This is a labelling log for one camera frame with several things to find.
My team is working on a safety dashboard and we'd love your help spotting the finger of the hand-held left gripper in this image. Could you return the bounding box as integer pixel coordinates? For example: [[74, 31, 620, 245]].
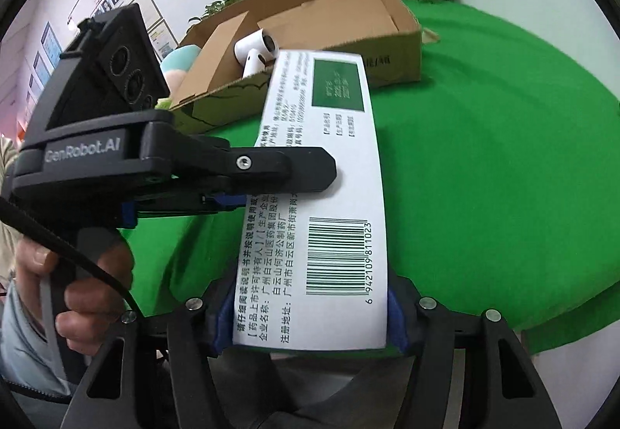
[[145, 120, 338, 195], [123, 191, 277, 229]]

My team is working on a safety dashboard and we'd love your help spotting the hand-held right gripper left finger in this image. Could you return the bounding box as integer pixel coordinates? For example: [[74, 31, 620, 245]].
[[60, 281, 243, 429]]

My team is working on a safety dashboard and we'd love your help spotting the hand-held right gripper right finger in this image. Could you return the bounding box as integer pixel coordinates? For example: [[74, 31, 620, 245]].
[[386, 276, 565, 429]]

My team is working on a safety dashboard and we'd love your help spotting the white medicine box green label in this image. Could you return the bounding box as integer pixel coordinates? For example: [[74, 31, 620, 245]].
[[232, 50, 391, 355]]

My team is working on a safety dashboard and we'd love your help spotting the white hair dryer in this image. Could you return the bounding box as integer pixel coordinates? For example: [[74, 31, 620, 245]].
[[234, 31, 279, 77]]

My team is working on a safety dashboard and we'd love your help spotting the long brown cardboard box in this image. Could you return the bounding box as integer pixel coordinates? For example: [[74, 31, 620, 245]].
[[169, 11, 253, 103]]

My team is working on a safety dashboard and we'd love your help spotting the large cardboard box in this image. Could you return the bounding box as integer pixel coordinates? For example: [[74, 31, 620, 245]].
[[167, 0, 441, 136]]

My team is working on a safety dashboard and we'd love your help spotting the person's left forearm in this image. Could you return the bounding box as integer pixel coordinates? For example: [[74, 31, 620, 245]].
[[0, 281, 73, 398]]

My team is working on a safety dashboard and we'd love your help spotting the person's left hand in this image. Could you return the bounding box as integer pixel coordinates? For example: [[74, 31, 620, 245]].
[[17, 238, 141, 355]]

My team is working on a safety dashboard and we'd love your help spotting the person's beige clothing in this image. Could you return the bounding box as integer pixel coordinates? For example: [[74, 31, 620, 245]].
[[0, 138, 20, 284]]

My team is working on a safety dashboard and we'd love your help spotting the teal and pink plush toy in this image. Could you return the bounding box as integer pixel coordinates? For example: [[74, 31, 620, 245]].
[[155, 45, 202, 111]]

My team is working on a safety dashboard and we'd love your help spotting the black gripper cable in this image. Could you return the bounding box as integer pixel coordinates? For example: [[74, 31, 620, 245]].
[[0, 199, 142, 316]]

